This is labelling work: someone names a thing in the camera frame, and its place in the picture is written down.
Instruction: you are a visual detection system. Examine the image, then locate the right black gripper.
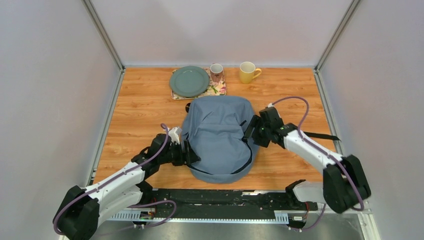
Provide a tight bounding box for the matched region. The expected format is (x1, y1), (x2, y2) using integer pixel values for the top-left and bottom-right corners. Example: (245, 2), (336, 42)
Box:
(240, 115), (271, 148)

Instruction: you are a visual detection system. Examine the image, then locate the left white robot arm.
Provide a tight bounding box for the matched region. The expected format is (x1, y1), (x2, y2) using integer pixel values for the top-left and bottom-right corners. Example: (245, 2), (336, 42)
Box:
(52, 124), (201, 240)

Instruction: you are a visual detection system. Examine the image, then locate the pink patterned mug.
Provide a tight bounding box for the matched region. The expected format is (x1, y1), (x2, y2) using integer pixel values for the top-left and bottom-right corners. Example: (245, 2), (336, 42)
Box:
(209, 63), (224, 83)

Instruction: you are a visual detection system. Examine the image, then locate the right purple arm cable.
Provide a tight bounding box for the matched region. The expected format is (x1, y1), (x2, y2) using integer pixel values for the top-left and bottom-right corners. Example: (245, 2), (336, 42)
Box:
(268, 96), (366, 233)

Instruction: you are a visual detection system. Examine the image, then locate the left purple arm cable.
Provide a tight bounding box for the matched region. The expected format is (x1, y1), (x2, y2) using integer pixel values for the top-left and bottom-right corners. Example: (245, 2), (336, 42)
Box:
(52, 123), (178, 237)

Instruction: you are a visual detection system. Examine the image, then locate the blue fabric backpack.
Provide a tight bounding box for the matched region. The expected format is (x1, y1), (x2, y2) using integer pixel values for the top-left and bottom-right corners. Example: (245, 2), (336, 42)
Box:
(181, 95), (259, 184)

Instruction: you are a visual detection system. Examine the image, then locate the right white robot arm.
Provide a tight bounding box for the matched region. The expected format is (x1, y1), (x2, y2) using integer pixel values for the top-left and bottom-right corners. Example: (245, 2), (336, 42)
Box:
(243, 105), (372, 214)

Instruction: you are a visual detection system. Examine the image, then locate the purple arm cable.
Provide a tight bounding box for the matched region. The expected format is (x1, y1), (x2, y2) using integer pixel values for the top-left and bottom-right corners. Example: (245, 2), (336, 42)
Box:
(268, 96), (366, 233)
(52, 123), (178, 237)

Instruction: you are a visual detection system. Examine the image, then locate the aluminium frame rail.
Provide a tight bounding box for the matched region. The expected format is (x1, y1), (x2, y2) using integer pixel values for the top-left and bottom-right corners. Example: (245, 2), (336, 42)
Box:
(59, 187), (380, 240)

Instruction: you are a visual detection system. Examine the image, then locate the floral serving tray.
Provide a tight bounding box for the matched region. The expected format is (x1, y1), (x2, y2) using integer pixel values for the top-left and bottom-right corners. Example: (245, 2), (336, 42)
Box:
(170, 67), (227, 100)

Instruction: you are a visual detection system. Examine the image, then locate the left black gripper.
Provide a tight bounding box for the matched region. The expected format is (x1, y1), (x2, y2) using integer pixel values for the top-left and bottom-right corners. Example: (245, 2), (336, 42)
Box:
(159, 139), (201, 167)

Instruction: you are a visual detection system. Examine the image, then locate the yellow ceramic mug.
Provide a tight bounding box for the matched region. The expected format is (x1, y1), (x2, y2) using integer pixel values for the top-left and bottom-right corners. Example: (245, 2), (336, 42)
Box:
(239, 61), (262, 84)

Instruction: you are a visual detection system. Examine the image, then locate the green ceramic plate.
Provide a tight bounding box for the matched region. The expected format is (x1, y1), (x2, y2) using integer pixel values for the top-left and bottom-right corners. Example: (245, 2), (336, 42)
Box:
(169, 66), (210, 98)

